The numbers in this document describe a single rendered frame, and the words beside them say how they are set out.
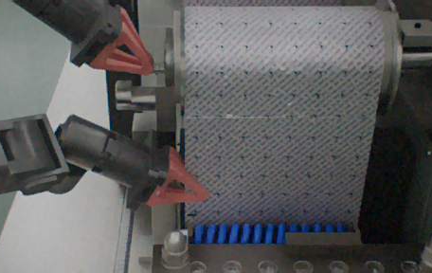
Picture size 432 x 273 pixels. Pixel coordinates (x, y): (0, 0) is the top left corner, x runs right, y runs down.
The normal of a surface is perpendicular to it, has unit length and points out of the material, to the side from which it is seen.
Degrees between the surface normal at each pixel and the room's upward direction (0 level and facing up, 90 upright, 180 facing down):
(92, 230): 0
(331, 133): 91
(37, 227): 0
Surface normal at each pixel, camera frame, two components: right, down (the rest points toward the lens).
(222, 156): 0.04, 0.53
